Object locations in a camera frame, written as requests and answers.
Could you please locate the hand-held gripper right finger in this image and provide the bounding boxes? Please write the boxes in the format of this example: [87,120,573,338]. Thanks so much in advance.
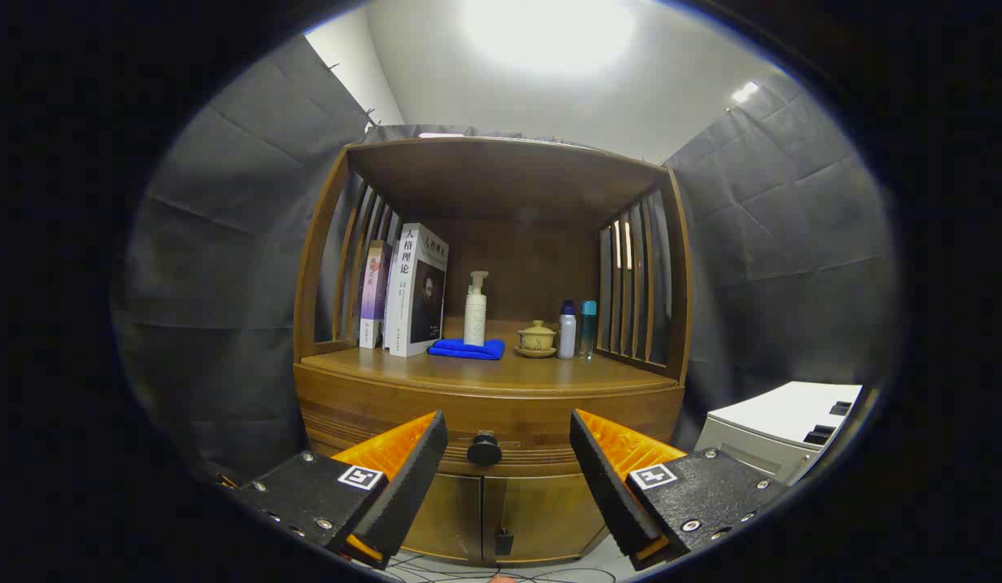
[569,409,793,572]

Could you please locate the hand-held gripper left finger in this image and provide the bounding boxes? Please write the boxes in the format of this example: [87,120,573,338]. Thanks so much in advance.
[225,410,450,570]

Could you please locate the black drawer knob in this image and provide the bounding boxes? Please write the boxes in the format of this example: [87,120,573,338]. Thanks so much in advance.
[467,432,504,467]

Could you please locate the wooden drawer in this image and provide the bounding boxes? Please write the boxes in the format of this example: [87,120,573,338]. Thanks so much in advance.
[300,405,681,479]

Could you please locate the wooden cabinet door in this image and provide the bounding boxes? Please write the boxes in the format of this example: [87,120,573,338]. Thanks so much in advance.
[483,474,611,564]
[403,474,484,565]

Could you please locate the wooden countertop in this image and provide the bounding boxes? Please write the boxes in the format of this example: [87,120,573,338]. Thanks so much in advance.
[301,320,680,398]

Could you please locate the wooden cabinet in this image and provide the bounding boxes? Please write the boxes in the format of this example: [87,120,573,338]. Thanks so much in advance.
[292,136,694,566]

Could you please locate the folded blue cloth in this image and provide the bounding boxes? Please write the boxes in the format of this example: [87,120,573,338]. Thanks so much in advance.
[427,337,506,361]

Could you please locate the white bottle with blue cap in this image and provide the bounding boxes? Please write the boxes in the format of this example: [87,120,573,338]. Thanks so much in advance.
[557,300,578,360]

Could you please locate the clear bottle with teal cap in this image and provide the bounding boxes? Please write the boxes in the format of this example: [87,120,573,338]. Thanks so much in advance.
[578,300,599,360]

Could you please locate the yellow lidded teacup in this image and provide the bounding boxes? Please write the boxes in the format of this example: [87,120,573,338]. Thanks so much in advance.
[514,320,558,359]

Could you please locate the white pump bottle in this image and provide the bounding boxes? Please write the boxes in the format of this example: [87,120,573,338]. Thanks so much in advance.
[463,270,490,347]

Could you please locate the thick white portrait book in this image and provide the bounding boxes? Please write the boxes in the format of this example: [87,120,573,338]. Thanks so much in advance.
[385,223,450,358]

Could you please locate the thin purple book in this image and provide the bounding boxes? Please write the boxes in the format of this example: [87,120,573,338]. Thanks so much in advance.
[359,240,394,350]

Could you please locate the white plastic box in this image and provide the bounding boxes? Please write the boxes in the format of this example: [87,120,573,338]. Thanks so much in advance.
[695,381,864,487]

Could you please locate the black floor cables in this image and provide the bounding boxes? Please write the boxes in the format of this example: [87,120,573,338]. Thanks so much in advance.
[387,551,623,583]

